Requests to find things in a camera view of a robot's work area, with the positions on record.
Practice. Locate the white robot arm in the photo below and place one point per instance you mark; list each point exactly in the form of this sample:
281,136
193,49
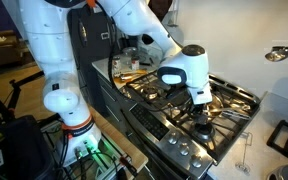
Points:
57,43

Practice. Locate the black box with label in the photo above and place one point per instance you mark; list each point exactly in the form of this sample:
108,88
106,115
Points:
24,153

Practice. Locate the red label tin can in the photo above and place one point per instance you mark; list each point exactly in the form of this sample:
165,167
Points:
135,63

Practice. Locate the orange hexagonal silicone trivet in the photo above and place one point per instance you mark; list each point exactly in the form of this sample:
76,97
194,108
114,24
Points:
138,72

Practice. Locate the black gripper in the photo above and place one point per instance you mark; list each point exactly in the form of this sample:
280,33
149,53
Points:
199,114

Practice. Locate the stainless steel gas stove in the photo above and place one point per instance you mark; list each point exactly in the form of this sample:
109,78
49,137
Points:
188,139

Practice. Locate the silver measuring cup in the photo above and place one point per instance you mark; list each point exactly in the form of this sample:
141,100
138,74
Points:
127,77

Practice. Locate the wire whisk on counter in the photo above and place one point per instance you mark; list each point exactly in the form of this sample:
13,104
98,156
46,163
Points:
242,165

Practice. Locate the hanging silver ladle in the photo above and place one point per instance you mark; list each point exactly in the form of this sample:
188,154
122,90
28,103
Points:
277,53

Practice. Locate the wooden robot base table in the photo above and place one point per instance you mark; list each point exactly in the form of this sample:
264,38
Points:
139,160

